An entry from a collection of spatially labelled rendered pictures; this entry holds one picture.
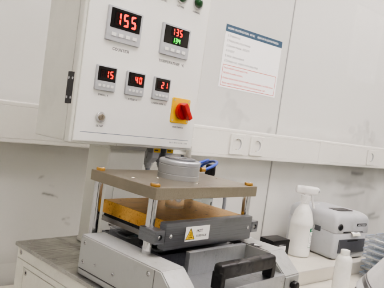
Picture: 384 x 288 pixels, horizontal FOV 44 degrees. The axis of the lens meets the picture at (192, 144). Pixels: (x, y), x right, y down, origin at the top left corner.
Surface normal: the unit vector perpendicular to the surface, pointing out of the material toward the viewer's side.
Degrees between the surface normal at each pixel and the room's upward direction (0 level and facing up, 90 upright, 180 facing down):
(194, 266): 90
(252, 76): 90
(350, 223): 86
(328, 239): 90
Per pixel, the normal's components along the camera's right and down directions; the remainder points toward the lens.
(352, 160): 0.65, 0.13
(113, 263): -0.69, -0.06
